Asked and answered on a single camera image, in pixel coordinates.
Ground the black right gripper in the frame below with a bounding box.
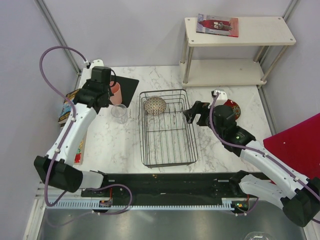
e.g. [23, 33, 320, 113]
[184, 100, 225, 139]

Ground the pink plastic cup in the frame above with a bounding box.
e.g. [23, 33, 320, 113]
[110, 81, 123, 105]

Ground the red floral plate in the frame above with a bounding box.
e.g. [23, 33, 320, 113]
[224, 99, 241, 120]

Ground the black wire dish rack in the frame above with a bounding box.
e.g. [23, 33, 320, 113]
[138, 89, 199, 168]

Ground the patterned beige bowl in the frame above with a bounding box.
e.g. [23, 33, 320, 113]
[144, 96, 167, 115]

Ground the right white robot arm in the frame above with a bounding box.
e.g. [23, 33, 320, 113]
[183, 101, 320, 227]

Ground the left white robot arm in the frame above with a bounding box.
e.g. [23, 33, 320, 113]
[34, 66, 113, 197]

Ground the black clipboard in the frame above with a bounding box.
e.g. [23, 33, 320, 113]
[109, 76, 139, 108]

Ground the colourful paperback book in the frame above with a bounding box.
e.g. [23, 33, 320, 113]
[58, 89, 80, 124]

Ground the red cover book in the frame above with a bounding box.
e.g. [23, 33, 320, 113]
[59, 124, 86, 165]

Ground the red illustrated booklet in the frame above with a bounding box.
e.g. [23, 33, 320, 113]
[196, 13, 239, 38]

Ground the white two-tier shelf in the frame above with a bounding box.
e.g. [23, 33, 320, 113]
[179, 16, 296, 87]

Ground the red folder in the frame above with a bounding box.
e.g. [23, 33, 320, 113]
[263, 114, 320, 179]

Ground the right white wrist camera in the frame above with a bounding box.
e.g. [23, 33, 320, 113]
[211, 89, 228, 107]

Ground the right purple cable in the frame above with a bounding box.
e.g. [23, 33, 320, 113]
[209, 93, 320, 223]

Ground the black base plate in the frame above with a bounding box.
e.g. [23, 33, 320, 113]
[81, 172, 247, 207]

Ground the white cable duct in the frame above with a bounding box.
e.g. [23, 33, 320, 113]
[51, 199, 235, 211]

